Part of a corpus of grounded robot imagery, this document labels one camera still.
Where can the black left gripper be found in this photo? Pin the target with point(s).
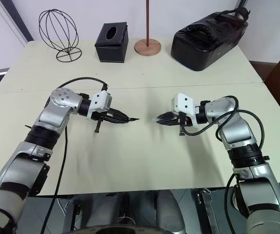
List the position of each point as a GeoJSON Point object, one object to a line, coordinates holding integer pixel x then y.
{"type": "Point", "coordinates": [100, 116]}

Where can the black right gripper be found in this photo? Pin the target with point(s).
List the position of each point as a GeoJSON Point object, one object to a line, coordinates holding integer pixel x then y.
{"type": "Point", "coordinates": [187, 120]}

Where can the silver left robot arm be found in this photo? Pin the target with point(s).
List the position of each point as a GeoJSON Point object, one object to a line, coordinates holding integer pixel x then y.
{"type": "Point", "coordinates": [54, 117]}

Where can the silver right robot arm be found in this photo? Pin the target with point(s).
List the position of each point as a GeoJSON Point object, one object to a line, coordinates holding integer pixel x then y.
{"type": "Point", "coordinates": [237, 126]}

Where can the black leather tissue box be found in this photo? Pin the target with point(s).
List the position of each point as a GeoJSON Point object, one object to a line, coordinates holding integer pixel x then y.
{"type": "Point", "coordinates": [111, 46]}

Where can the wooden pole stand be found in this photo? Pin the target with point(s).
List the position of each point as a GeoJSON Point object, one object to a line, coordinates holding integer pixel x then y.
{"type": "Point", "coordinates": [147, 47]}

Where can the black leather bag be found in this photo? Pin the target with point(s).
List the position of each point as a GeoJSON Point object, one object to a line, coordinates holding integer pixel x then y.
{"type": "Point", "coordinates": [203, 46]}

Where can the grey robot leg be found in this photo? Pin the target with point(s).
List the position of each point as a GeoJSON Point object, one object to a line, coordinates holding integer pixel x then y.
{"type": "Point", "coordinates": [169, 209]}
{"type": "Point", "coordinates": [100, 209]}

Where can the dark rounded robot torso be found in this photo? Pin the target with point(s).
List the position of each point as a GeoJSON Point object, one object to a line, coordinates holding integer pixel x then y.
{"type": "Point", "coordinates": [127, 230]}

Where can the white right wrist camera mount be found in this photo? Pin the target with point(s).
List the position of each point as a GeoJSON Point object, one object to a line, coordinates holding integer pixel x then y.
{"type": "Point", "coordinates": [183, 102]}

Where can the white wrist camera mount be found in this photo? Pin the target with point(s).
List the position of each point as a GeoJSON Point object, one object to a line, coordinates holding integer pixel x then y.
{"type": "Point", "coordinates": [100, 100]}
{"type": "Point", "coordinates": [183, 102]}

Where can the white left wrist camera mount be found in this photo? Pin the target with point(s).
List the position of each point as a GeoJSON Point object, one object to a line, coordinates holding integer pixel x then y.
{"type": "Point", "coordinates": [100, 100]}

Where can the metal table bracket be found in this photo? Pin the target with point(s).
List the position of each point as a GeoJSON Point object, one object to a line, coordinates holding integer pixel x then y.
{"type": "Point", "coordinates": [206, 209]}
{"type": "Point", "coordinates": [71, 214]}

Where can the dark window frame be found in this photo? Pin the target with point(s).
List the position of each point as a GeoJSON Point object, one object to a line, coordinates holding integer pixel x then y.
{"type": "Point", "coordinates": [15, 22]}

